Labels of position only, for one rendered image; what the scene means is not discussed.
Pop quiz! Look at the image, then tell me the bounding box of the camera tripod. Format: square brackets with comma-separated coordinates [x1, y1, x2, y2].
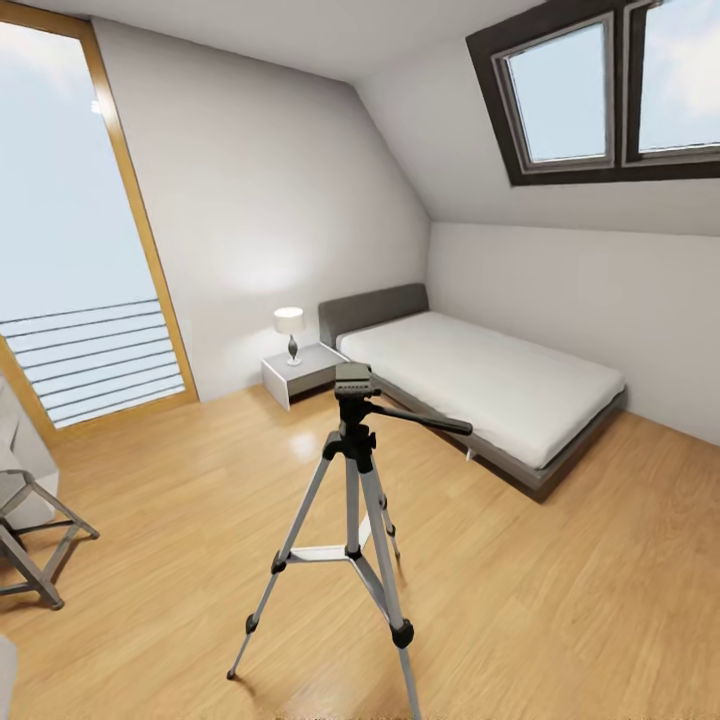
[226, 361, 473, 720]

